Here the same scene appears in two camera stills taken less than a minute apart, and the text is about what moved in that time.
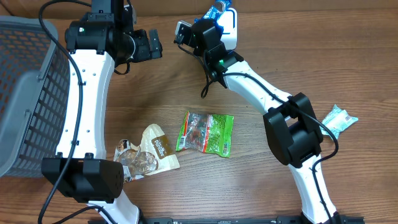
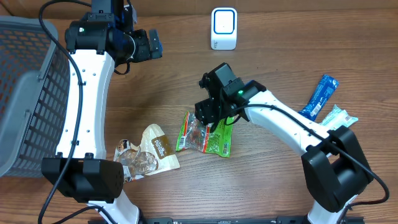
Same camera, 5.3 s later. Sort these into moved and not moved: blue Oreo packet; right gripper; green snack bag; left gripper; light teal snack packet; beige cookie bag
Moved: blue Oreo packet; right gripper
Not moved: green snack bag; left gripper; beige cookie bag; light teal snack packet
